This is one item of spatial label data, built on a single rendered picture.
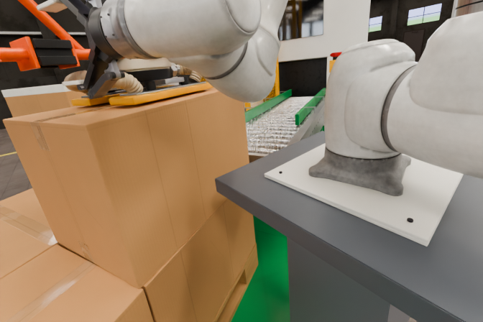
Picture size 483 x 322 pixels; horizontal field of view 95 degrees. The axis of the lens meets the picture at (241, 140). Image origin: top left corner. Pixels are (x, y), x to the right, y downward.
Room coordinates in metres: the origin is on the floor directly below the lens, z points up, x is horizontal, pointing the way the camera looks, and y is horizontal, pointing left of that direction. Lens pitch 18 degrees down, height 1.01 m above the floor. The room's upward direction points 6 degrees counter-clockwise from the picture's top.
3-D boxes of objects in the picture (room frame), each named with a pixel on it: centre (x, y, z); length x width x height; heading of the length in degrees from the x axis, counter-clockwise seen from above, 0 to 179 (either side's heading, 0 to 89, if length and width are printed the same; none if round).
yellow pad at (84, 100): (0.81, 0.37, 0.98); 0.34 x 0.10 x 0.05; 150
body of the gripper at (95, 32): (0.41, 0.20, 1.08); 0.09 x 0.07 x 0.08; 60
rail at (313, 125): (1.96, -0.73, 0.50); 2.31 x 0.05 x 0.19; 152
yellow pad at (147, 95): (0.71, 0.21, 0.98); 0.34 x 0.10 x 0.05; 150
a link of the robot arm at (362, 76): (0.46, -0.27, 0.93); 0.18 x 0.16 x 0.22; 19
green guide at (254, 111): (2.56, -0.37, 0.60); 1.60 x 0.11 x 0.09; 152
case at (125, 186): (0.75, 0.30, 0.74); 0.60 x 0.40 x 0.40; 150
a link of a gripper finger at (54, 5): (0.47, 0.31, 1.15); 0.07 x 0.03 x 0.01; 60
